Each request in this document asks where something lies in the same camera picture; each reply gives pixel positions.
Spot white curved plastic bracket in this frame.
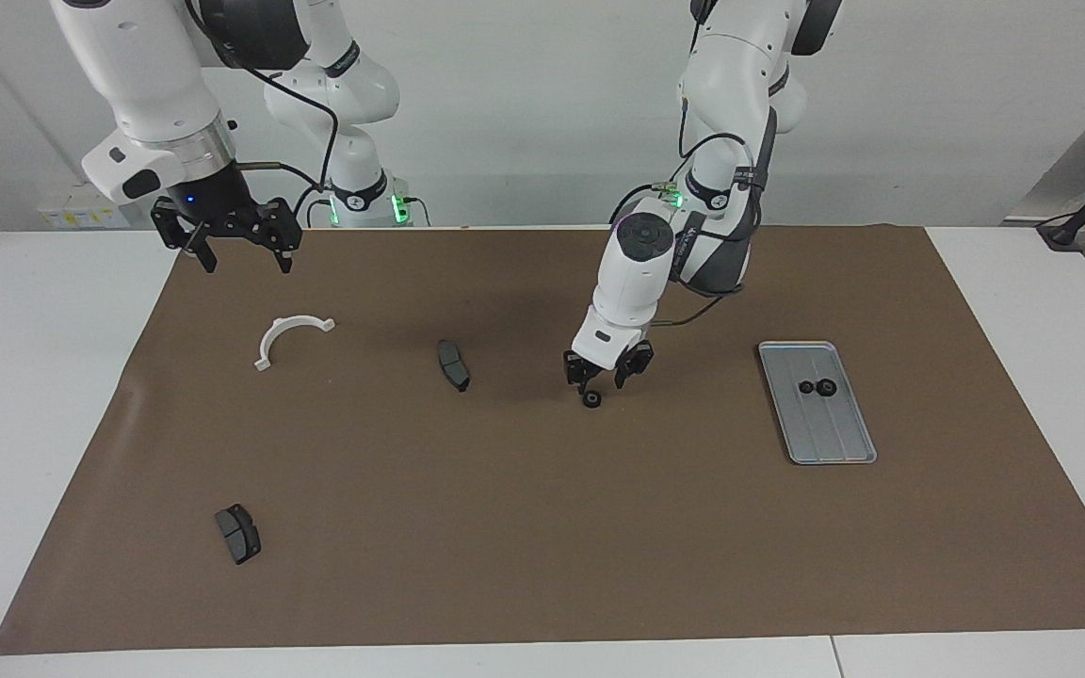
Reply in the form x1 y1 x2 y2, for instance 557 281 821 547
253 315 337 373

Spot white box with yellow labels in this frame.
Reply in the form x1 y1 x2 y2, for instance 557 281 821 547
37 182 134 230

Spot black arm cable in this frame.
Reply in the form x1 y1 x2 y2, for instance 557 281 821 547
613 89 760 328
183 0 341 232

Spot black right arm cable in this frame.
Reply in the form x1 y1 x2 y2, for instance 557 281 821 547
183 0 341 232

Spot long grey brake pad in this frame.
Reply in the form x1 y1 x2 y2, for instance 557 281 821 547
436 339 472 394

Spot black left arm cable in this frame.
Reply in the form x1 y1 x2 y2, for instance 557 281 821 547
613 89 760 328

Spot silver metal tray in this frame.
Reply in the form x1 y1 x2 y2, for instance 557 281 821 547
757 340 879 466

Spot brown paper table mat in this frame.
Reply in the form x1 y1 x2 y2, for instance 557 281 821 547
0 224 1085 657

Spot short dark brake pad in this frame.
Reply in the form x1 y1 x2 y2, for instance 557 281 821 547
214 504 263 566

